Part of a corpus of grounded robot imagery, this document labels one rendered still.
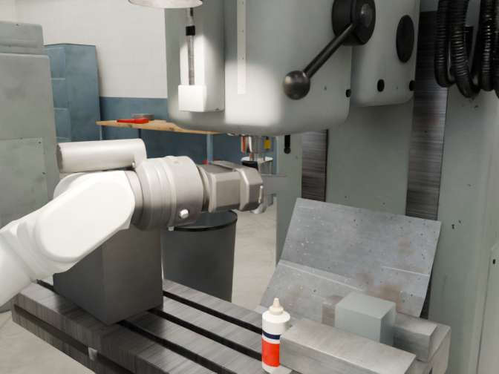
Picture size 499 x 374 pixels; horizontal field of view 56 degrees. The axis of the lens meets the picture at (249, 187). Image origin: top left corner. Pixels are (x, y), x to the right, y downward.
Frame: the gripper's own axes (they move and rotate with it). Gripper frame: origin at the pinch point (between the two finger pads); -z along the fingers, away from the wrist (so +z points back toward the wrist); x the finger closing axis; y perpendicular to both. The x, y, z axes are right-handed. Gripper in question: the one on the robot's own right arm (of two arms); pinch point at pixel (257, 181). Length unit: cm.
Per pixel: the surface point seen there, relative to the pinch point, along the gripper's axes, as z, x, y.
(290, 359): 4.3, -13.9, 19.3
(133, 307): 11.4, 22.7, 26.0
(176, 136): -247, 574, 56
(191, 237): -69, 162, 65
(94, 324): 18.1, 23.6, 27.8
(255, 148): 1.6, -1.9, -5.1
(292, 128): 2.4, -10.7, -8.4
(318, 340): 1.7, -15.9, 16.7
